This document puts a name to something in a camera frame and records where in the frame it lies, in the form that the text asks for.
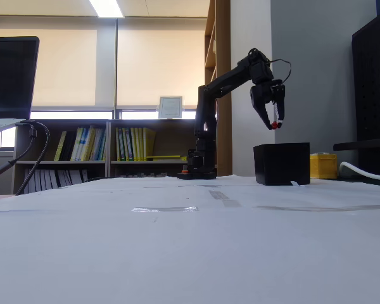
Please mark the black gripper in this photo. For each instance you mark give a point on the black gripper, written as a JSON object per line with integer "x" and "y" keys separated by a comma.
{"x": 262, "y": 95}

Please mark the small red round object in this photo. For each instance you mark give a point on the small red round object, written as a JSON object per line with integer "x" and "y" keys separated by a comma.
{"x": 274, "y": 124}

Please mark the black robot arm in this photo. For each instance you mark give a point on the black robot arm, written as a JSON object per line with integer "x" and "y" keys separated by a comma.
{"x": 206, "y": 126}

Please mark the black square bin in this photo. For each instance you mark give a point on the black square bin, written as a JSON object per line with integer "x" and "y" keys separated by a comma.
{"x": 282, "y": 163}

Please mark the yellow cardboard box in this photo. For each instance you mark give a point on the yellow cardboard box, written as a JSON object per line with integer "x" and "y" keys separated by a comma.
{"x": 323, "y": 166}

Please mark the tall wooden shelf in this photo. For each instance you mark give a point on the tall wooden shelf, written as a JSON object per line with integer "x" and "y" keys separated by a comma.
{"x": 224, "y": 38}

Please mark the framed white certificate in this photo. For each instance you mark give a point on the framed white certificate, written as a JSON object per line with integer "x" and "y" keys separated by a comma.
{"x": 170, "y": 107}

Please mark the black pegboard shelf panel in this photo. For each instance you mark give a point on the black pegboard shelf panel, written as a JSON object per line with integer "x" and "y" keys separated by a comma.
{"x": 373, "y": 88}

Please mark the flat-lying yellow book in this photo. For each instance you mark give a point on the flat-lying yellow book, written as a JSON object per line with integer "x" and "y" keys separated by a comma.
{"x": 166, "y": 157}

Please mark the beige roller blind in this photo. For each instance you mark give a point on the beige roller blind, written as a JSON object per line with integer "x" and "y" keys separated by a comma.
{"x": 161, "y": 60}
{"x": 63, "y": 63}

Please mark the low wooden bookshelf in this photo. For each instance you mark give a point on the low wooden bookshelf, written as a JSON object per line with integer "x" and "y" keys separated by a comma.
{"x": 108, "y": 145}

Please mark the row of yellow blue books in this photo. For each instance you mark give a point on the row of yellow blue books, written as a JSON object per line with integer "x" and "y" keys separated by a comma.
{"x": 82, "y": 144}

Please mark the ceiling light panel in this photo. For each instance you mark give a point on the ceiling light panel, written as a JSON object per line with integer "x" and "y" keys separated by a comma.
{"x": 107, "y": 8}

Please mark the row of white binders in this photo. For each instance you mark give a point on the row of white binders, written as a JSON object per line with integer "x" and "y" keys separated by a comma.
{"x": 50, "y": 180}

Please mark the dark laptop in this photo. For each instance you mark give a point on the dark laptop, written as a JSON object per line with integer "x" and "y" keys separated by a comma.
{"x": 9, "y": 76}

